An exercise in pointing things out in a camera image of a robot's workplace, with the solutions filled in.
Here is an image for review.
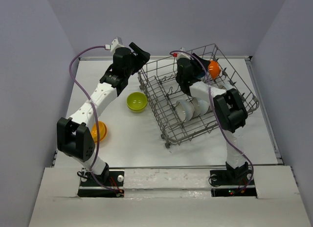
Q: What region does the grey wire dish rack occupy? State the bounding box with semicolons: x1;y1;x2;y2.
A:
138;44;259;148

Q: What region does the white bowl red rim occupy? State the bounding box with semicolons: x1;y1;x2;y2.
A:
208;60;221;80

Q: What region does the blue bowl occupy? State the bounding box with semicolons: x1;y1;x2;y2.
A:
194;66;206;79

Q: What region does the white bowl stack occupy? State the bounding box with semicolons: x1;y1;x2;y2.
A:
175;99;194;122

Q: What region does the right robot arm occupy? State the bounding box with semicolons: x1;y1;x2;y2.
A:
176;54;251;184

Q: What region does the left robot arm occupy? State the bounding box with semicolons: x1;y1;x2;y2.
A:
57;38;151;187

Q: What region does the green bowl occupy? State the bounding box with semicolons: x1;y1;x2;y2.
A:
127;92;148;113

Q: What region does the orange bowl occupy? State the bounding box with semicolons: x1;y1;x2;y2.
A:
91;121;108;143

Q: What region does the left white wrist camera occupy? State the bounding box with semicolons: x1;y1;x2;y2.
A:
104;37;124;54

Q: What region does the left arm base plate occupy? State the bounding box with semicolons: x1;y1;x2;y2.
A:
76;168;125;198

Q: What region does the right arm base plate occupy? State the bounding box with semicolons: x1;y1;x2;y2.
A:
208;170;257;197

